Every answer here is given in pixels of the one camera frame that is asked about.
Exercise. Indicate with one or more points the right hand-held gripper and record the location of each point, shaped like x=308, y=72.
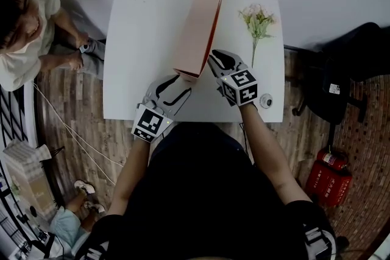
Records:
x=243, y=86

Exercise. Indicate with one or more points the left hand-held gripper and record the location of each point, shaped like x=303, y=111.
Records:
x=149, y=125

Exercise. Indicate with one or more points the pink object folder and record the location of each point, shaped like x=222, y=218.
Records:
x=198, y=30

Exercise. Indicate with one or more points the person's right forearm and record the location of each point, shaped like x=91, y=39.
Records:
x=268, y=155

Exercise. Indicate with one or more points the person's left forearm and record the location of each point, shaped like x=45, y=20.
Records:
x=131, y=176

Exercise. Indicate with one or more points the artificial flower bouquet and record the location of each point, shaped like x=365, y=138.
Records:
x=258, y=22

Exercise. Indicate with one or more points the small white round device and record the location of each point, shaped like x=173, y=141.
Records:
x=266, y=100

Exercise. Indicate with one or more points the person's black clothing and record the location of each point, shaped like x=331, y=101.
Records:
x=201, y=198

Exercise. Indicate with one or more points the black office chair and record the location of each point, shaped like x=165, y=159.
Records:
x=347, y=70

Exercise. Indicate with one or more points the red fire extinguisher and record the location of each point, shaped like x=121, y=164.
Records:
x=331, y=158

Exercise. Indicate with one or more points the black and white rack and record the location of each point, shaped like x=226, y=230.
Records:
x=13, y=114

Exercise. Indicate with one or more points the red fire extinguisher box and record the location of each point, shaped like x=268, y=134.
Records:
x=330, y=185

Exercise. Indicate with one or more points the cardboard box with white wrap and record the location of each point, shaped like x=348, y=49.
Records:
x=29, y=173

